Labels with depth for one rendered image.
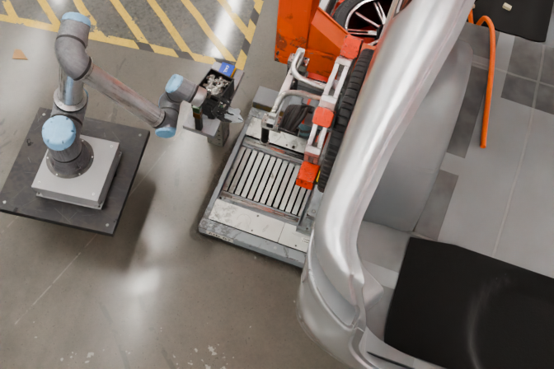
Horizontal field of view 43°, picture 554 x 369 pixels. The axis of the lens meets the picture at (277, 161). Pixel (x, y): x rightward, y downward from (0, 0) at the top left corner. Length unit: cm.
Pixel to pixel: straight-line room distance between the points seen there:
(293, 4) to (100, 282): 168
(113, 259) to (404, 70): 209
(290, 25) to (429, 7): 126
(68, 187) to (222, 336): 104
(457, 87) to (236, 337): 167
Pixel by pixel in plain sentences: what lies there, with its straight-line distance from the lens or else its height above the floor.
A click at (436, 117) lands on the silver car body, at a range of 263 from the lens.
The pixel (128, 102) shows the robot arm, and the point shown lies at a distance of 304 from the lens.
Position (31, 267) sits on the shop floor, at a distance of 383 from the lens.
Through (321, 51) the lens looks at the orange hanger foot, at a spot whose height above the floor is 68.
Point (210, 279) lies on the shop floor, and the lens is 366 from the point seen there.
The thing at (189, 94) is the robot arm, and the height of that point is 85.
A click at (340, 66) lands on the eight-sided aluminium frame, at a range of 295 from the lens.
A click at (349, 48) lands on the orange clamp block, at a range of 303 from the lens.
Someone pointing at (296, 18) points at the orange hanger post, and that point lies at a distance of 337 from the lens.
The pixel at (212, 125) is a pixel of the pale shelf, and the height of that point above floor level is 45.
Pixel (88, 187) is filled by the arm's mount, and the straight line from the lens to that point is 349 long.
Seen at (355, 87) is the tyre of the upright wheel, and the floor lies 118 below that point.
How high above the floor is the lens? 346
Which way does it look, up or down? 61 degrees down
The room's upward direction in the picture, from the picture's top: 6 degrees clockwise
